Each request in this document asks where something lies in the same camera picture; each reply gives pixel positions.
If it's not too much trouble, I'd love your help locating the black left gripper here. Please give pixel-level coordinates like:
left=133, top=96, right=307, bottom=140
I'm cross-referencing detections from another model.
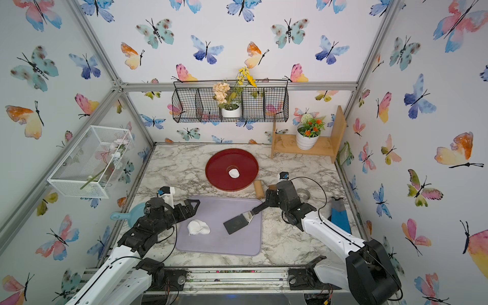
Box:
left=154, top=198, right=200, bottom=235

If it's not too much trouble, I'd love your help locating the white dough piece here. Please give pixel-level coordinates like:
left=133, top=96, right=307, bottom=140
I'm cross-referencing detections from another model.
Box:
left=187, top=219, right=211, bottom=236

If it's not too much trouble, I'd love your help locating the lavender silicone mat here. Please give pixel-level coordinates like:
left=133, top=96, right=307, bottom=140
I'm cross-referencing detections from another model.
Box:
left=176, top=196, right=262, bottom=256

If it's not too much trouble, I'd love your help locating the round cut dough wrapper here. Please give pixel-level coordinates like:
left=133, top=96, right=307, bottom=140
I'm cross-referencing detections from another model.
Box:
left=228, top=169, right=240, bottom=179

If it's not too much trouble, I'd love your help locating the black handled strainer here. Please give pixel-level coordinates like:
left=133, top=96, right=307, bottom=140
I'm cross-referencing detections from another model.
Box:
left=224, top=202, right=269, bottom=235

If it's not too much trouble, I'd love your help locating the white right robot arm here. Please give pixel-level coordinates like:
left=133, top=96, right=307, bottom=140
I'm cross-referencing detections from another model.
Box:
left=265, top=180, right=403, bottom=304

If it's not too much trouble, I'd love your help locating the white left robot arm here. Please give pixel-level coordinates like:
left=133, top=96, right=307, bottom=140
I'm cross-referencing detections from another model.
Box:
left=67, top=197, right=200, bottom=304

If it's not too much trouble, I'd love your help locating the teal plastic scoop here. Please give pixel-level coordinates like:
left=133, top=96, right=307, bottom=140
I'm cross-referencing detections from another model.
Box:
left=110, top=203, right=146, bottom=227

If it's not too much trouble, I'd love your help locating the red round tray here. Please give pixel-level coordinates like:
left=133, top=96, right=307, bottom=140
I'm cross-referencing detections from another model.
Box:
left=205, top=148, right=259, bottom=192

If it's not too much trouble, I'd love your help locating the wooden shelf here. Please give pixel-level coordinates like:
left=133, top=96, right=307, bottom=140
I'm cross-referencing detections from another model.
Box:
left=271, top=106, right=347, bottom=161

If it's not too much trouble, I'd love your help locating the white ribbed flower pot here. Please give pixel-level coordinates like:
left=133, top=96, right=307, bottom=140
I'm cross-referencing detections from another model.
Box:
left=296, top=127, right=320, bottom=151

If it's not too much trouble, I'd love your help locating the blue rubber glove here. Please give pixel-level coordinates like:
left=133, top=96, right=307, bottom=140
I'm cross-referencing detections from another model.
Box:
left=330, top=197, right=352, bottom=234

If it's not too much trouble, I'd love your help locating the orange flower plant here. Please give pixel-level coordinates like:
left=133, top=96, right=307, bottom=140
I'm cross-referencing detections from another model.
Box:
left=297, top=114, right=325, bottom=138

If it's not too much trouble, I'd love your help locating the green paper packet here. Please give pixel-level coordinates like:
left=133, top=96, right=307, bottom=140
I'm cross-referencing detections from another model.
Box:
left=337, top=142, right=354, bottom=166

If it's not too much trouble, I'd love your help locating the pink artificial flower stem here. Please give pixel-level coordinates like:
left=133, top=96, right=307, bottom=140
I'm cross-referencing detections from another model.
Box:
left=80, top=138, right=130, bottom=190

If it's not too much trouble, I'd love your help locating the white pot with flowers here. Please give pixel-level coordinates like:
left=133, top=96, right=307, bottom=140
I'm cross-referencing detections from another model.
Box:
left=212, top=67, right=257, bottom=119

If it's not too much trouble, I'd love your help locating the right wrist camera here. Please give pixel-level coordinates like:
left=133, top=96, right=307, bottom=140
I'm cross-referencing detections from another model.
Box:
left=278, top=172, right=290, bottom=182

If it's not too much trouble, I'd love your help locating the black wire wall basket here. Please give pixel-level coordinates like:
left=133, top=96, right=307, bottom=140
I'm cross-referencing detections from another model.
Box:
left=169, top=79, right=289, bottom=123

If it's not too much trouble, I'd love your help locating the white mesh wall basket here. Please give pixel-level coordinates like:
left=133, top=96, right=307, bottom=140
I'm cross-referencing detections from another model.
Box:
left=47, top=125, right=135, bottom=199

